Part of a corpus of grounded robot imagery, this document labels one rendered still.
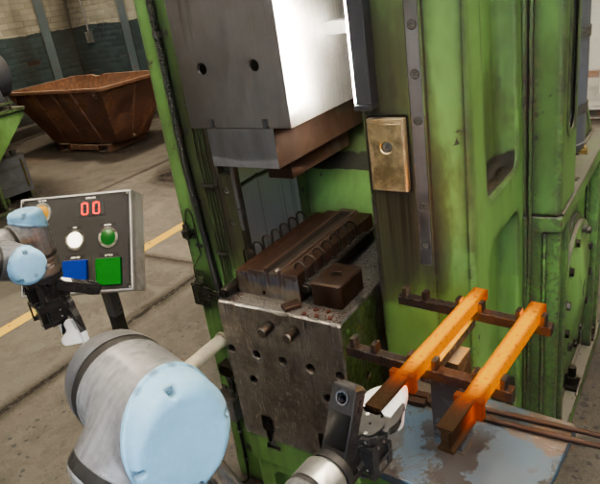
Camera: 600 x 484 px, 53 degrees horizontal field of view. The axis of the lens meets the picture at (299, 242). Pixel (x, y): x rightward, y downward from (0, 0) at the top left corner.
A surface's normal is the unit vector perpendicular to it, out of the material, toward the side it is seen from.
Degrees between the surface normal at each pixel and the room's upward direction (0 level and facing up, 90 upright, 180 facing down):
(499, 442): 0
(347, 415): 61
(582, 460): 0
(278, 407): 90
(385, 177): 90
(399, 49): 90
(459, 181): 90
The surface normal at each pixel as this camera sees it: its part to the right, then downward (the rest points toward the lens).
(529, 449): -0.14, -0.91
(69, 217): -0.18, -0.10
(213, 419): 0.69, 0.12
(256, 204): 0.84, 0.11
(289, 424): -0.53, 0.41
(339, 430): -0.63, -0.10
